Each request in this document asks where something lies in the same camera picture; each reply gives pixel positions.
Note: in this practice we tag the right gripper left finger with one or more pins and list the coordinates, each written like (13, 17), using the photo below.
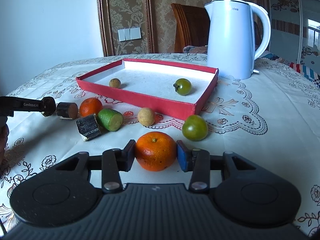
(112, 162)

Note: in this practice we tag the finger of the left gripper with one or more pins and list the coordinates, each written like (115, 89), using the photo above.
(49, 106)

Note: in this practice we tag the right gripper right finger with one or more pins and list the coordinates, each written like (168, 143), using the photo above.
(196, 161)

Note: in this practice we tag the round dark sugarcane piece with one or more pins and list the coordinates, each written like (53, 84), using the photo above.
(67, 110)

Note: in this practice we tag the green tomato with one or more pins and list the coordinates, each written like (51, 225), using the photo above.
(182, 87)
(195, 128)

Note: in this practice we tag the small orange tangerine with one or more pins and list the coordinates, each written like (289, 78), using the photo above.
(90, 106)

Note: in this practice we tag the dark sugarcane cylinder piece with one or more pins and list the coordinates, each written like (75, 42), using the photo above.
(88, 127)

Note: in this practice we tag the large orange tangerine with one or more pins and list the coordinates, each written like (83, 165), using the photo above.
(155, 151)

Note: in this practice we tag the brown longan fruit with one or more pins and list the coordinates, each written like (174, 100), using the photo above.
(115, 83)
(146, 116)

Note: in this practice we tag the person's left hand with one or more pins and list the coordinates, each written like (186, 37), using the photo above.
(3, 141)

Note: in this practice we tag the green cucumber piece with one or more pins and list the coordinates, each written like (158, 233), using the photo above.
(110, 119)

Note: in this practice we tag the floral lace tablecloth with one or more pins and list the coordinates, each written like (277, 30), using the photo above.
(272, 119)

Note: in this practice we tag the red shallow tray box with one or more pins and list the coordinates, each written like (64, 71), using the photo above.
(149, 83)

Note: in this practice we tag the patterned pillow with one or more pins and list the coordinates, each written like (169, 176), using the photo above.
(195, 49)

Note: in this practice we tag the wooden bed headboard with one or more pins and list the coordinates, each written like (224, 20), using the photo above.
(192, 26)

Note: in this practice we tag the white electric kettle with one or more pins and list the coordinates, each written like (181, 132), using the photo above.
(231, 41)

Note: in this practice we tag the colourful striped bedding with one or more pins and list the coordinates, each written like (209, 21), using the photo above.
(302, 69)

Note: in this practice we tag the wardrobe with glass doors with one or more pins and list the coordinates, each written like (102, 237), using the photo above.
(295, 31)

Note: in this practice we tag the white wall switch panel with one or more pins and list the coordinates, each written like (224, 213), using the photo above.
(129, 34)

